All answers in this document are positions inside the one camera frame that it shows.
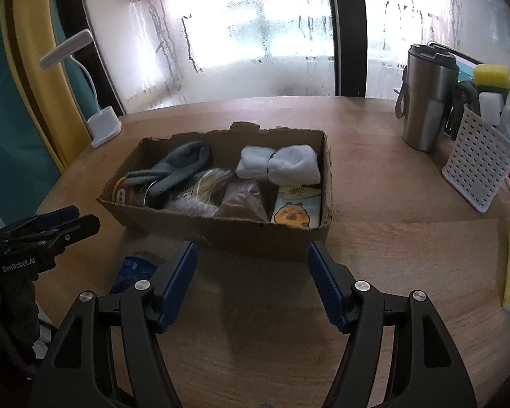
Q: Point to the dark grey cloth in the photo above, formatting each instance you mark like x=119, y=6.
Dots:
x=465, y=91

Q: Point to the teal board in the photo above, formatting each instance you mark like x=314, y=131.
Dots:
x=465, y=66

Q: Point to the red metal can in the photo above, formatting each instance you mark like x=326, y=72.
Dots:
x=131, y=195

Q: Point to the yellow sponge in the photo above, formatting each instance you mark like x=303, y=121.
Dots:
x=491, y=74

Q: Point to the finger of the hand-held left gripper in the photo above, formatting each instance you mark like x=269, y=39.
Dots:
x=83, y=227
x=59, y=216

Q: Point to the clear plastic bag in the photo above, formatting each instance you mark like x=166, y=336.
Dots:
x=242, y=199

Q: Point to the bag of cotton swabs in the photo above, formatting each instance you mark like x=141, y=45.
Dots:
x=195, y=204

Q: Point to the black window post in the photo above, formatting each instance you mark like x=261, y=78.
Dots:
x=348, y=29

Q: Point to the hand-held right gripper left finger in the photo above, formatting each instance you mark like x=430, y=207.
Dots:
x=178, y=284

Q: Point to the white perforated basket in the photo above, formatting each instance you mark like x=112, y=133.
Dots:
x=476, y=161

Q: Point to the white desk lamp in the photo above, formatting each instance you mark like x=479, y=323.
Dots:
x=104, y=125

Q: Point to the cartoon tissue pack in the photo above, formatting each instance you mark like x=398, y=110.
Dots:
x=293, y=214

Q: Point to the grey glove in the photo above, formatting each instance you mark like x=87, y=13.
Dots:
x=182, y=161

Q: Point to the white foam block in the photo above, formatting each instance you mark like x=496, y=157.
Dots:
x=491, y=108

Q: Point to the black window frame edge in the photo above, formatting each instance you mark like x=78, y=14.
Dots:
x=74, y=0

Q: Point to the stainless steel tumbler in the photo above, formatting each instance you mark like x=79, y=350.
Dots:
x=423, y=106

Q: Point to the blue plastic object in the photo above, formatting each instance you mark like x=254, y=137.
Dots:
x=131, y=270

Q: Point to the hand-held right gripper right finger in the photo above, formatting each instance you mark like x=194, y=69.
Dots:
x=327, y=289

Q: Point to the cardboard box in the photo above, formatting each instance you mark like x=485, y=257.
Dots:
x=255, y=242

